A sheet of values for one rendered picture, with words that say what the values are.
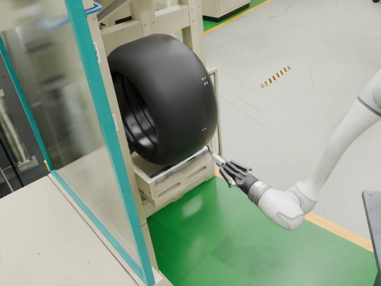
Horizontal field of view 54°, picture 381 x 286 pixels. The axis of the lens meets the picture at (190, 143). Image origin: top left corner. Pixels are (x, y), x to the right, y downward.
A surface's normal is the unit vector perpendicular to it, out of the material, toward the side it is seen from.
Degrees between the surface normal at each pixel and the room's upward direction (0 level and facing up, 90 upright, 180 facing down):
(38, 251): 0
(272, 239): 0
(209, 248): 0
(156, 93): 62
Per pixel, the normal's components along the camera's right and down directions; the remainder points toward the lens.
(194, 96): 0.54, 0.04
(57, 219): -0.10, -0.80
